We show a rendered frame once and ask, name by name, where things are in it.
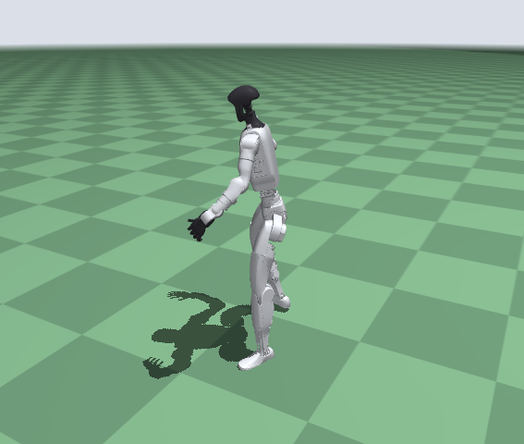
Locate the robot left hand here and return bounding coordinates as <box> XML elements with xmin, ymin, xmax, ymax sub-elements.
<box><xmin>188</xmin><ymin>210</ymin><xmax>214</xmax><ymax>241</ymax></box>

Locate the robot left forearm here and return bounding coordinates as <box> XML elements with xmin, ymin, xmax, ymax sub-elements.
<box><xmin>200</xmin><ymin>178</ymin><xmax>244</xmax><ymax>225</ymax></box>

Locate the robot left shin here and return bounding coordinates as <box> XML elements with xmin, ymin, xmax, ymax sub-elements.
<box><xmin>251</xmin><ymin>287</ymin><xmax>274</xmax><ymax>356</ymax></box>

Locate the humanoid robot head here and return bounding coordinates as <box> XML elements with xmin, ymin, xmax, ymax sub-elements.
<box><xmin>227</xmin><ymin>85</ymin><xmax>265</xmax><ymax>130</ymax></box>

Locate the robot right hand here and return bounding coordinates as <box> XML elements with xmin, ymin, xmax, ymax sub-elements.
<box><xmin>243</xmin><ymin>104</ymin><xmax>255</xmax><ymax>115</ymax></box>

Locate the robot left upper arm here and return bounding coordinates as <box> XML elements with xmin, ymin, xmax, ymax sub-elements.
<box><xmin>230</xmin><ymin>134</ymin><xmax>260</xmax><ymax>194</ymax></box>

